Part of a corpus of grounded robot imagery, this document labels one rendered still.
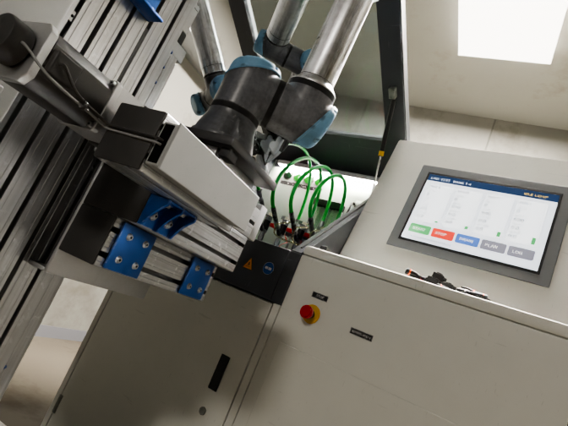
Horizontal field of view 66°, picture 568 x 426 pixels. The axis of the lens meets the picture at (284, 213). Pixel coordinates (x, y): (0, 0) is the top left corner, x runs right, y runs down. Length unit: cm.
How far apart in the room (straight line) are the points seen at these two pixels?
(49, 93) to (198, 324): 92
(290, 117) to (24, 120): 51
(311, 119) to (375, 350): 58
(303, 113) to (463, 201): 73
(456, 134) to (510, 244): 296
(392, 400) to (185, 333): 66
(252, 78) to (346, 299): 61
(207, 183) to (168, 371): 88
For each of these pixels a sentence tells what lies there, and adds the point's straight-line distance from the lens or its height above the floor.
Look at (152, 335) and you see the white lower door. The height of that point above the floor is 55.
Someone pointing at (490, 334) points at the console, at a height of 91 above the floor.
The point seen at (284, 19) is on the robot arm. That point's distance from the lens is 133.
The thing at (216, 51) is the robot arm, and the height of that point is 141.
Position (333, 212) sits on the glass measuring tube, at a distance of 190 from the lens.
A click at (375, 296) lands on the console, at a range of 117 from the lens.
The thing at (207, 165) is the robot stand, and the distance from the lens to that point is 66.
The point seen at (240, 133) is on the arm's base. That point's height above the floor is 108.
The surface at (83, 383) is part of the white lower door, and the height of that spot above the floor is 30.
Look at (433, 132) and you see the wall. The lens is 436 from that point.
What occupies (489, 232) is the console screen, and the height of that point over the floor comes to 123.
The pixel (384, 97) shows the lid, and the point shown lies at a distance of 174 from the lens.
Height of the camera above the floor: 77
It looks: 12 degrees up
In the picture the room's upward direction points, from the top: 23 degrees clockwise
